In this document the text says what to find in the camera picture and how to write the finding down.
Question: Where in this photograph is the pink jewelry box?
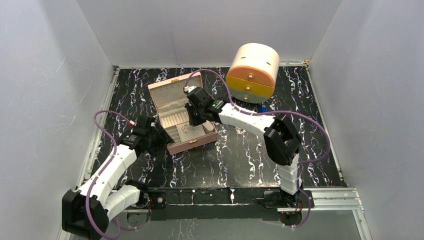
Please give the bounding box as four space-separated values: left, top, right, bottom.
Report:
148 72 218 155

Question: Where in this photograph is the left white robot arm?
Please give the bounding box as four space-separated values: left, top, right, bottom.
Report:
61 116 174 240

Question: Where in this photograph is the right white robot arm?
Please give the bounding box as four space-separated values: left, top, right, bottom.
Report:
183 86 302 207

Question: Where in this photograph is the white oval pad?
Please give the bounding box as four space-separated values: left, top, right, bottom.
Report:
202 121 215 134

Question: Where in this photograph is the round three-drawer organizer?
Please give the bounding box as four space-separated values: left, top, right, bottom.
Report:
225 43 280 104

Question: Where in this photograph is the blue stapler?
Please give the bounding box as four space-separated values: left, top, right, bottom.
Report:
258 104 269 113

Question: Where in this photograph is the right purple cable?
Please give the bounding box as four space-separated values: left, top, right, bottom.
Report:
184 68 332 228

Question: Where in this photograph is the purple cable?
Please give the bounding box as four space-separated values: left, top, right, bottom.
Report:
85 110 150 240
184 68 332 228

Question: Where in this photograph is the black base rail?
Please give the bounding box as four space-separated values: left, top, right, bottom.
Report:
143 187 315 225

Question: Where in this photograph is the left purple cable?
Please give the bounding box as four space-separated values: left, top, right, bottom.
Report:
85 110 150 240

